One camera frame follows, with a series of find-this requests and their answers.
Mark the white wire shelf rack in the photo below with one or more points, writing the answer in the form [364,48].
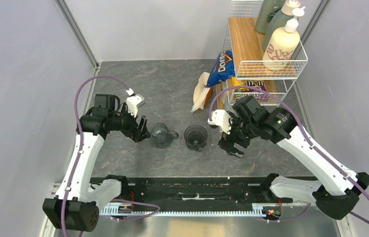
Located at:
[278,77]

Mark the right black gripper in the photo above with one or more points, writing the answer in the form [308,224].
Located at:
[227,145]

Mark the clear glass carafe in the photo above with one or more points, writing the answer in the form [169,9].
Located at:
[161,137]

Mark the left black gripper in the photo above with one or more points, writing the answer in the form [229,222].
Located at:
[137,133]

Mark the aluminium frame rail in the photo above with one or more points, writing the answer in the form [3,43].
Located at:
[123,209]

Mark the yellow M&M's candy bag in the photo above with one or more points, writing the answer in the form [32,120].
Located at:
[242,92]

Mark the blue Doritos chip bag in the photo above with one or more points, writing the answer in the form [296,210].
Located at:
[222,70]

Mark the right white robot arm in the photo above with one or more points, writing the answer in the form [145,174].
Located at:
[335,190]

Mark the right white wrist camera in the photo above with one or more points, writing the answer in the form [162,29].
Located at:
[222,120]

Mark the green pump bottle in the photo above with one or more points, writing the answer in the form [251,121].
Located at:
[280,19]

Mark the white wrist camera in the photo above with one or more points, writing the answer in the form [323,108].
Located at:
[222,120]
[133,102]

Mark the stack of paper filters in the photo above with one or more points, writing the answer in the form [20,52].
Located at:
[202,93]

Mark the dark transparent coffee dripper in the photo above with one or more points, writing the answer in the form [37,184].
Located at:
[195,137]

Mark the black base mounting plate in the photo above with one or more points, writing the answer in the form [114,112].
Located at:
[202,195]

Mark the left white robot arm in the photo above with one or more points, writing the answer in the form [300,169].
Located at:
[82,163]

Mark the cream pump bottle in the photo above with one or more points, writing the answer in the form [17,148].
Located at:
[282,45]

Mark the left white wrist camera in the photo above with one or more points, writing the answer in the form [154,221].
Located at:
[133,102]

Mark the dark green bottle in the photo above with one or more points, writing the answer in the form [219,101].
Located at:
[267,11]

